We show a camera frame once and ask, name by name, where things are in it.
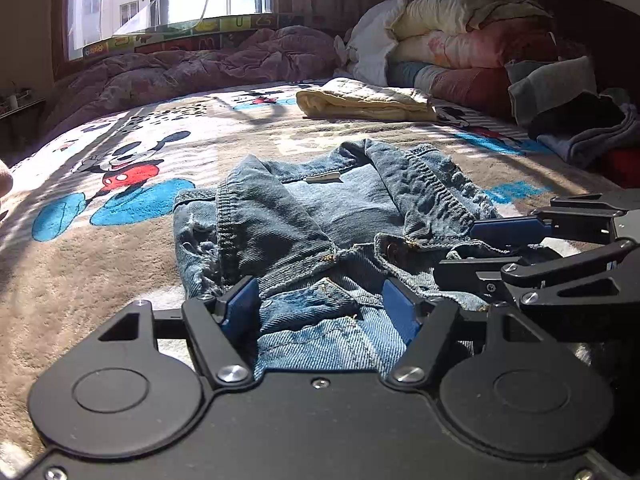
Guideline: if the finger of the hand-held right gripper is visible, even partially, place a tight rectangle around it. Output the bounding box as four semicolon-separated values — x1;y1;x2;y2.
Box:
434;240;640;311
469;191;640;246

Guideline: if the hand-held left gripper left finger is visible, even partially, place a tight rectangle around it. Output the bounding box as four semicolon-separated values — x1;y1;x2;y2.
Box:
95;276;261;391

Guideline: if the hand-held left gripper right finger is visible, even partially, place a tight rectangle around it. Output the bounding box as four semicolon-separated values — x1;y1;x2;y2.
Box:
382;278;556;390

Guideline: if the blue denim jacket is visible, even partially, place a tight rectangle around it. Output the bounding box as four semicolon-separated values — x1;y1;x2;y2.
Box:
172;140;503;381

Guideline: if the lavender garment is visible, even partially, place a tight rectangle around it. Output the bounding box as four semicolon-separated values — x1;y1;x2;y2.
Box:
535;87;640;168

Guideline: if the red garment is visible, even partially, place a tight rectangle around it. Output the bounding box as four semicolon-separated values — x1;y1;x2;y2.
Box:
600;147;640;188

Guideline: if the black garment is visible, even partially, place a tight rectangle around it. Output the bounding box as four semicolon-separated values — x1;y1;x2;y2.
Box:
530;92;628;138

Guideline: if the grey garment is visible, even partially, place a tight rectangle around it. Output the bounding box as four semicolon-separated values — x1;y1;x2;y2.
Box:
505;55;601;128

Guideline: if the cartoon mouse printed blanket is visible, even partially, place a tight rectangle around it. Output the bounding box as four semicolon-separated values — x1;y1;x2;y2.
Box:
0;77;626;461

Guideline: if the red and blue striped pillow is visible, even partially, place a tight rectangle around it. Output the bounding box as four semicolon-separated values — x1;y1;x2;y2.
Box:
387;60;516;121

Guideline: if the pink quilt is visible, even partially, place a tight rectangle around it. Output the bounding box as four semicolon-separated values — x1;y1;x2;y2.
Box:
395;25;576;71

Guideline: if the folded yellow quilted cloth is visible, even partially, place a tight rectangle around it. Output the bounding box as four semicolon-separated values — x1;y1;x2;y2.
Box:
296;77;438;122

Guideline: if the dark wooden headboard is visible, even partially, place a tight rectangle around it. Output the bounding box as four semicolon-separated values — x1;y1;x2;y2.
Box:
515;0;640;96

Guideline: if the cream quilt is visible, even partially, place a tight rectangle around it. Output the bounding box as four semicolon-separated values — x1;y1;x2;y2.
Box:
390;0;551;41

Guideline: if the white quilt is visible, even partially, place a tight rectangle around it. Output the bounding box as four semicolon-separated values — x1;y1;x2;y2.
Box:
345;0;406;86

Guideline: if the purple quilt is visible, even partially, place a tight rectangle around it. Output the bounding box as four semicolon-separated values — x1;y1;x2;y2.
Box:
42;25;346;131

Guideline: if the colourful alphabet foam mat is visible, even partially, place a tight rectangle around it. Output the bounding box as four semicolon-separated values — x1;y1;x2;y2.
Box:
82;11;291;58

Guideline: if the dark side table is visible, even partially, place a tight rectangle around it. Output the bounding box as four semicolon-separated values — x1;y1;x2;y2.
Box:
0;87;46;151

